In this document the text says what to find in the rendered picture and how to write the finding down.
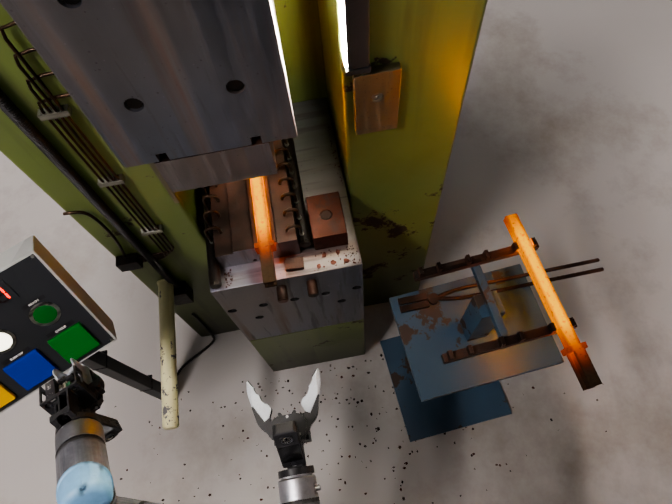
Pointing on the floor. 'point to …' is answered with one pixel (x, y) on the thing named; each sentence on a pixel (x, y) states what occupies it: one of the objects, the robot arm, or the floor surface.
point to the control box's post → (123, 373)
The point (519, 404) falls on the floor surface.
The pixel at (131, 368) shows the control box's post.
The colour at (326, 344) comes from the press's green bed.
